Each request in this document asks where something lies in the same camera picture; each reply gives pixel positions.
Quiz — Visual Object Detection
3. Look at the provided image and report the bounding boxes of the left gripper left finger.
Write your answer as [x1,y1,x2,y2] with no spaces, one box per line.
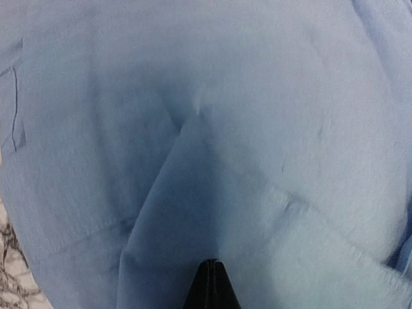
[183,260,210,309]

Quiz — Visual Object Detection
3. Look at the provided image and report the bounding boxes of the light blue long sleeve shirt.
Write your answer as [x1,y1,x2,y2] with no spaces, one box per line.
[1,1,411,308]

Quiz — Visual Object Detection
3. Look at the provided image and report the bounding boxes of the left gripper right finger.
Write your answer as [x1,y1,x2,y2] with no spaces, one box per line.
[209,259,240,309]

